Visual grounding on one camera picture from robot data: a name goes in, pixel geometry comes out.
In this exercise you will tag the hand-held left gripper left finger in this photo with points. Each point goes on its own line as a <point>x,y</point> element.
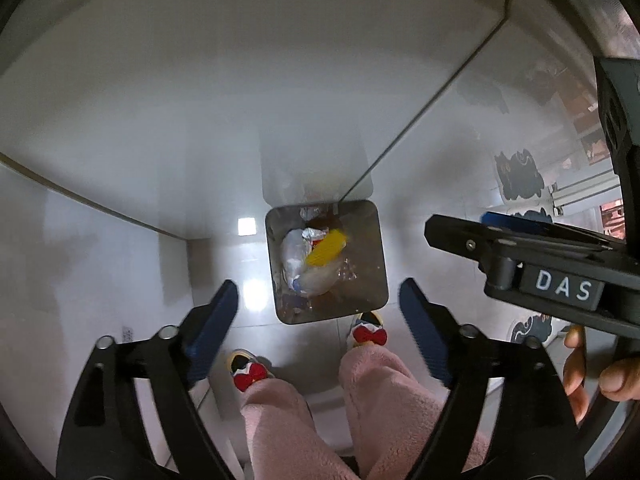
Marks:
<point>210,332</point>

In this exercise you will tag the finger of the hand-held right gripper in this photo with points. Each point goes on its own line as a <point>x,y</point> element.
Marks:
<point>515,220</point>
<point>460,235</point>

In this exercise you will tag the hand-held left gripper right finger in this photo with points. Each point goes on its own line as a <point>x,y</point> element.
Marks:
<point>425,330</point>

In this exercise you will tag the grey square trash bin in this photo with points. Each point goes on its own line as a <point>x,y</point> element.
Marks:
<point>371,275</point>

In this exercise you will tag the white plastic bag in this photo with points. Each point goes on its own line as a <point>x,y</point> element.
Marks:
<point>292,252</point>

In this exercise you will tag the clear plastic bottle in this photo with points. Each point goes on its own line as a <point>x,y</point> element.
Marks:
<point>315,280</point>

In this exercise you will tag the orange foam fruit net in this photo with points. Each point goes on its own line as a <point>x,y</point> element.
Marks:
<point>327,248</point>

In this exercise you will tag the small paper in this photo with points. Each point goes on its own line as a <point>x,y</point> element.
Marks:
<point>315,234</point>

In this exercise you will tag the person's right hand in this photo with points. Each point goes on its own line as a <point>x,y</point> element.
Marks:
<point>575,375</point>

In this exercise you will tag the black cat floor sticker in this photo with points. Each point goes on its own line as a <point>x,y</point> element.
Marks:
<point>520,175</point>
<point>532,329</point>

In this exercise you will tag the cartoon slipper with red bow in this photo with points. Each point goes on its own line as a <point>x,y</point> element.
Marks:
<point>249,374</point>
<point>369,332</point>

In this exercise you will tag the person's left leg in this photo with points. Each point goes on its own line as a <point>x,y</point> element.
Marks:
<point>285,430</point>

